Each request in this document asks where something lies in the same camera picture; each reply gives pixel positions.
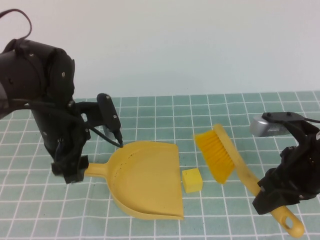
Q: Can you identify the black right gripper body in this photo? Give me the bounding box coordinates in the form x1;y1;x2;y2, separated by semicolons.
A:
273;129;320;201

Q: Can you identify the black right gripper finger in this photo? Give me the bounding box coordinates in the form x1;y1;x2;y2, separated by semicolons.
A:
252;189;301;215
258;169;296;193

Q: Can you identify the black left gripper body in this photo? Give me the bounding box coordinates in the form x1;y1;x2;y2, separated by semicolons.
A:
37;109;91;165

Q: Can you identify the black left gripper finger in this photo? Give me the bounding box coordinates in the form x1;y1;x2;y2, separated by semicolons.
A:
51;162;85;185
79;154;90;170

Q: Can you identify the yellow plastic dustpan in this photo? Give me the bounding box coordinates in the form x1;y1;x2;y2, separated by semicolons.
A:
84;140;185;221

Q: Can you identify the yellow hand brush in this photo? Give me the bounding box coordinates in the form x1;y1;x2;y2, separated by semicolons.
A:
193;123;305;238

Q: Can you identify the small yellow foam cube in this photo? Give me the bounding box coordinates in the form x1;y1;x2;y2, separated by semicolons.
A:
181;167;203;194

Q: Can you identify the green white checkered tablecloth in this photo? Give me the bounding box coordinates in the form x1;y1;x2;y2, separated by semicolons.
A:
0;91;320;240

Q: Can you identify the black left camera cable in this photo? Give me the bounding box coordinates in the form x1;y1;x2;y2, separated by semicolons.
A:
0;8;124;149

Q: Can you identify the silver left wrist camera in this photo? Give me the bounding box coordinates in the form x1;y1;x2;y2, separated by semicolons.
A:
74;93;123;141

